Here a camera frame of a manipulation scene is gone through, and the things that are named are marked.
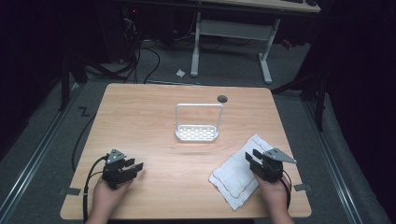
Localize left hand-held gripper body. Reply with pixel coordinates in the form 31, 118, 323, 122
101, 148, 138, 190

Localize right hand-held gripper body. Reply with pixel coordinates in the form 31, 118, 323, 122
249, 147, 298, 184

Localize white cloth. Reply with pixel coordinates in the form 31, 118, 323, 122
208, 133, 276, 212

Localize person's right hand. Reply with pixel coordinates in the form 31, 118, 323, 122
253, 173, 291, 217

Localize grey tape piece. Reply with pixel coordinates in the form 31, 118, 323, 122
292, 183, 313, 193
58, 186, 82, 197

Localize white rack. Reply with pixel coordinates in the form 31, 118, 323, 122
174, 103, 225, 143

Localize black metal stand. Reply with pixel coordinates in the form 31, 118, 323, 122
270, 69, 328, 133
57, 50, 129, 112

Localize white-legged desk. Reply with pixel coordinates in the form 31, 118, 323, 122
174, 0, 322, 85

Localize dark computer tower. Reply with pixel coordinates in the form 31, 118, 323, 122
94, 4, 139, 64

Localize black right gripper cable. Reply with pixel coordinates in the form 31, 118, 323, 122
279, 168, 293, 210

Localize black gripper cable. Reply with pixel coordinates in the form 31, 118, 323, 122
279, 168, 293, 210
81, 155, 110, 224

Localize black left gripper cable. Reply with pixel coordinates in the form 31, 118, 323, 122
81, 155, 110, 224

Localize black floor cable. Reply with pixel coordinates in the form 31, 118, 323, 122
71, 112, 98, 174

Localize metal floor rail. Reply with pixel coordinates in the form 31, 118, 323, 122
0, 81, 82, 218
303, 99, 365, 224

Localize black cable bundle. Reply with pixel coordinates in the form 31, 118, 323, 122
118, 12, 162, 85

